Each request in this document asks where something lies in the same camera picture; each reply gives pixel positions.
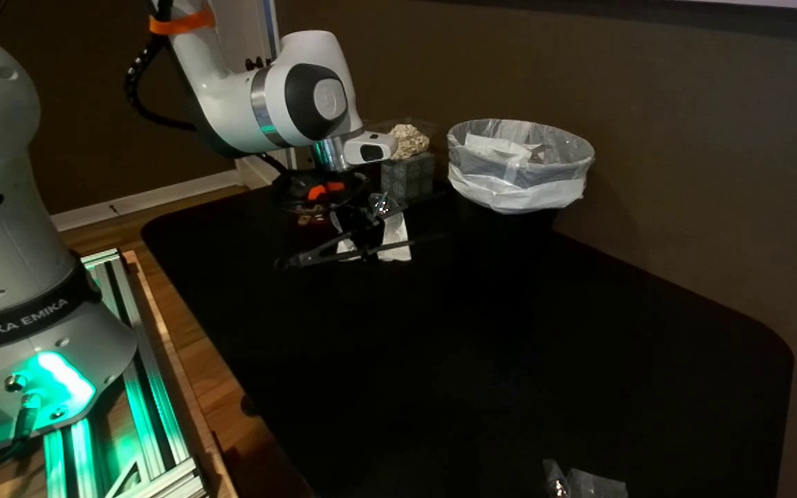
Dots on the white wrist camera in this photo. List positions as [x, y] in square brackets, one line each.
[367, 149]

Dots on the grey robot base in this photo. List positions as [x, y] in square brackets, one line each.
[12, 258]

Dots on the white lined trash bin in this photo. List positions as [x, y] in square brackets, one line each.
[518, 168]

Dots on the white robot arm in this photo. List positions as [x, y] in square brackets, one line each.
[301, 98]

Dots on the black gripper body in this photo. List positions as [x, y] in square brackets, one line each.
[313, 194]

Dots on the aluminium frame rails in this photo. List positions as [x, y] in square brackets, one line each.
[138, 442]

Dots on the small clear plastic object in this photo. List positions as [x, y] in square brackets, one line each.
[580, 482]

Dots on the black metal tongs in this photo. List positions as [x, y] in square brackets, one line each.
[337, 254]

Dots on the white paper napkin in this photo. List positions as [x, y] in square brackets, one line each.
[382, 230]

